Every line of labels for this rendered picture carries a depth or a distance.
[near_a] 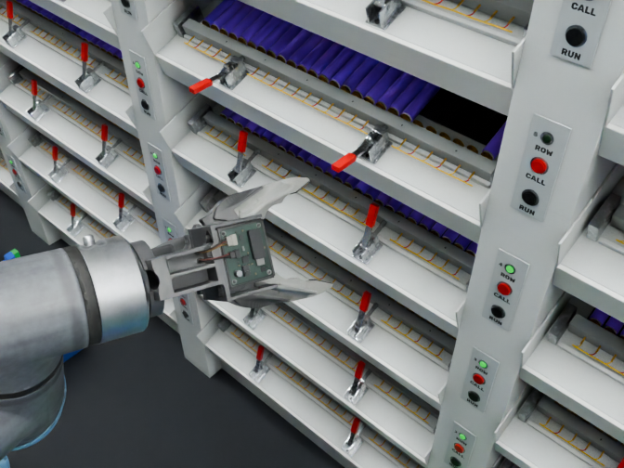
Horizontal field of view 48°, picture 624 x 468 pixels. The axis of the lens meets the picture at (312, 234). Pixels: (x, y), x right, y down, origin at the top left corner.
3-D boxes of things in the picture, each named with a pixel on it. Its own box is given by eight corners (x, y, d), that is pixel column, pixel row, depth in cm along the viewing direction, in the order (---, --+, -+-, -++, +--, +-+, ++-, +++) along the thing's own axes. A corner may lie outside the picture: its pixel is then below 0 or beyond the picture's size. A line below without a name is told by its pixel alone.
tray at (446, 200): (482, 246, 86) (480, 204, 78) (164, 74, 115) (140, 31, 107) (568, 135, 92) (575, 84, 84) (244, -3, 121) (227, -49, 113)
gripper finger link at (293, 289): (349, 313, 71) (268, 294, 67) (320, 310, 76) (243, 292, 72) (355, 283, 71) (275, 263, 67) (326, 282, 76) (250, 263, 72)
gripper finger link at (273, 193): (331, 175, 71) (268, 234, 67) (304, 182, 76) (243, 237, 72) (313, 150, 70) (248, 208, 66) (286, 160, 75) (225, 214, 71)
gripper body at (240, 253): (285, 288, 66) (162, 324, 60) (248, 287, 73) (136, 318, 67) (266, 208, 65) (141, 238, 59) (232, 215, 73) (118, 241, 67)
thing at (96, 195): (174, 279, 159) (149, 248, 147) (27, 168, 188) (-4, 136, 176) (233, 214, 164) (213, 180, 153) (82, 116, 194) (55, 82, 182)
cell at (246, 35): (276, 20, 109) (248, 47, 107) (267, 17, 110) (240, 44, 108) (272, 11, 107) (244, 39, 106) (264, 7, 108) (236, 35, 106)
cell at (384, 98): (415, 81, 96) (387, 113, 94) (405, 76, 97) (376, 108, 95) (414, 71, 94) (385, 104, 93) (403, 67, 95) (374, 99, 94)
